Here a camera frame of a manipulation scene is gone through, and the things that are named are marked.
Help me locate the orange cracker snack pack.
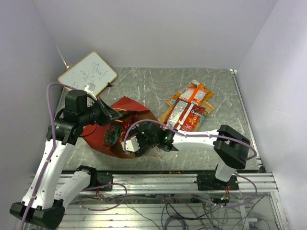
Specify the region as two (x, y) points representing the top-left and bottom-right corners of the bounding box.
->
(179, 87), (207, 105)

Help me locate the small whiteboard yellow frame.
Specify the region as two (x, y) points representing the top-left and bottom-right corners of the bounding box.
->
(58, 51), (117, 96)

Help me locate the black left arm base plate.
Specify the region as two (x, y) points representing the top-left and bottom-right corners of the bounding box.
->
(69, 170), (114, 192)

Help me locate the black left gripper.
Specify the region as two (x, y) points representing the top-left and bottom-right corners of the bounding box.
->
(79, 96), (123, 127)

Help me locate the teal candy snack pack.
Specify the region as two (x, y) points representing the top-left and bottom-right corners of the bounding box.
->
(104, 124), (120, 149)

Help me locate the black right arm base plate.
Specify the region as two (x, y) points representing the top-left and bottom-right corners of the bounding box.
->
(194, 171), (239, 191)

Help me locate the aluminium rail frame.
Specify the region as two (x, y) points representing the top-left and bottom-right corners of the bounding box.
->
(56, 171), (290, 230)

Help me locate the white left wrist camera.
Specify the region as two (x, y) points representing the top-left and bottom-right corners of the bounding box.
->
(83, 83), (97, 101)

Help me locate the red foil snack pack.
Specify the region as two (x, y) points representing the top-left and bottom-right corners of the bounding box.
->
(112, 111), (137, 136)

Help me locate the red paper bag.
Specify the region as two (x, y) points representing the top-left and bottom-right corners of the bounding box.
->
(81, 96), (157, 159)

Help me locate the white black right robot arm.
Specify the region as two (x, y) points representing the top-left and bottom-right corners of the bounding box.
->
(136, 121), (250, 190)

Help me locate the orange chip bag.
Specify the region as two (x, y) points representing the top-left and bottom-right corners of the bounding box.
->
(166, 79), (214, 106)

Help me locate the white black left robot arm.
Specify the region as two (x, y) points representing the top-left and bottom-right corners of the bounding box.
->
(10, 90), (122, 230)

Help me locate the yellow chip bag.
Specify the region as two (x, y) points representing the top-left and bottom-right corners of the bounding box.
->
(158, 102), (214, 131)

